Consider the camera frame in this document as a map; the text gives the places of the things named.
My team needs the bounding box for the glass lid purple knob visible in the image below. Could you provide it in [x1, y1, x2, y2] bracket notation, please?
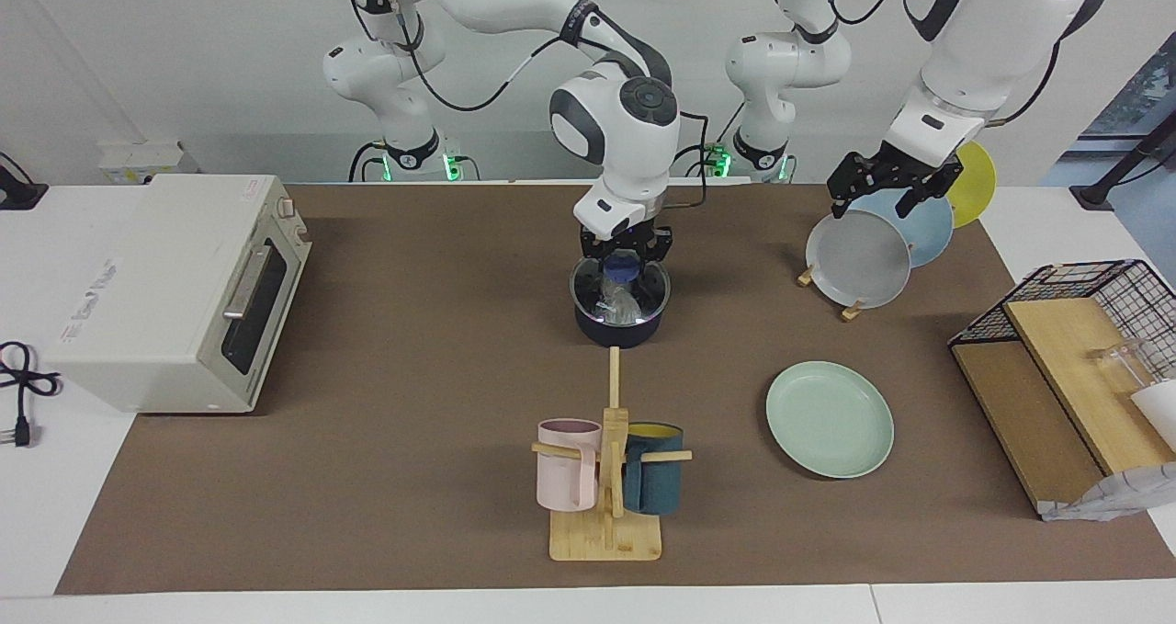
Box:
[570, 253, 673, 327]

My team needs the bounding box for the light blue plate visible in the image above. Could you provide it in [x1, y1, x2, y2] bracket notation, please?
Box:
[864, 187, 955, 268]

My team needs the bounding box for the yellow plate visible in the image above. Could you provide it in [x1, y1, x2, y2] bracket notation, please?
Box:
[946, 142, 997, 230]

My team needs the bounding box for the grey plate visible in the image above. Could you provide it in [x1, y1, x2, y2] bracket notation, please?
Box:
[806, 209, 912, 311]

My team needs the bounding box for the wooden plate rack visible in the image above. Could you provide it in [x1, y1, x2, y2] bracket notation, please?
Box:
[797, 266, 866, 322]

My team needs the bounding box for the pale green plate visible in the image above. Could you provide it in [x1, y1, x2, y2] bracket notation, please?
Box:
[766, 360, 895, 480]

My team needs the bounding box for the black metal stand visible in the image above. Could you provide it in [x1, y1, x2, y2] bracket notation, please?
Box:
[1070, 109, 1176, 211]

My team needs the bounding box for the light bamboo board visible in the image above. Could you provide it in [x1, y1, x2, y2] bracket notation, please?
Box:
[1003, 299, 1176, 476]

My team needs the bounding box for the pink mug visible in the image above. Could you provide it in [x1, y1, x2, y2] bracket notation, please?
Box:
[537, 419, 603, 513]

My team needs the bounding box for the dark teal mug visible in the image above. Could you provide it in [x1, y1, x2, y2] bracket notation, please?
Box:
[622, 423, 684, 516]

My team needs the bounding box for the brown cork board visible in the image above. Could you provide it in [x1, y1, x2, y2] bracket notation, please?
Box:
[952, 341, 1105, 516]

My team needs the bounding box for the brown table mat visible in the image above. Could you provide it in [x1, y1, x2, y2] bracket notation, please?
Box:
[55, 183, 1176, 596]

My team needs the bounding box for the clear glass cup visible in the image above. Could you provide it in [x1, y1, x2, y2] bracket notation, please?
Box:
[1091, 342, 1151, 397]

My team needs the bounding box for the wooden mug tree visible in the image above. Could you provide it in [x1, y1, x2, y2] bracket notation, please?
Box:
[531, 346, 692, 562]

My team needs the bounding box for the white cup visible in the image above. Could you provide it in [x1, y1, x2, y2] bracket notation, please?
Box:
[1130, 380, 1176, 452]

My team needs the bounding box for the marble pattern tray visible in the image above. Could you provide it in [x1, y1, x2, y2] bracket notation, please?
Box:
[1040, 463, 1176, 522]

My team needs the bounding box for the cream toaster oven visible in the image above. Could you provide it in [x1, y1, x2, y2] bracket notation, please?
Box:
[46, 174, 313, 415]

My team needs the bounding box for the black desk clamp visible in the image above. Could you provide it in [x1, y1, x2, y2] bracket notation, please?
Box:
[0, 151, 49, 211]

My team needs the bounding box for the black pot purple handle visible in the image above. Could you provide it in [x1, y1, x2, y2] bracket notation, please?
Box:
[570, 256, 673, 349]

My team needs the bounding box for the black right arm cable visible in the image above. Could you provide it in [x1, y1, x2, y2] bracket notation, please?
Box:
[354, 0, 594, 113]

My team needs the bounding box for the black wire basket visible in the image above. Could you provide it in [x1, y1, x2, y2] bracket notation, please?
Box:
[949, 259, 1176, 382]

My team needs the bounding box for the white wall socket box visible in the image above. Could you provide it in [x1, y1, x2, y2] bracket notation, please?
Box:
[99, 142, 199, 186]

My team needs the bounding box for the black power cord plug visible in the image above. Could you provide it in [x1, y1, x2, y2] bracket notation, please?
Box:
[0, 341, 62, 448]

